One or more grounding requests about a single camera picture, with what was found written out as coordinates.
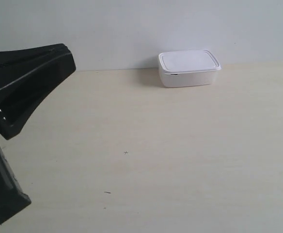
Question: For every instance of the white lidded plastic container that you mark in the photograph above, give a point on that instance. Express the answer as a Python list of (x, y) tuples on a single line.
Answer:
[(187, 68)]

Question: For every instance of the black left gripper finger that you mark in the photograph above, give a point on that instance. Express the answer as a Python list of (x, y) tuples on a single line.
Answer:
[(12, 198), (27, 77)]

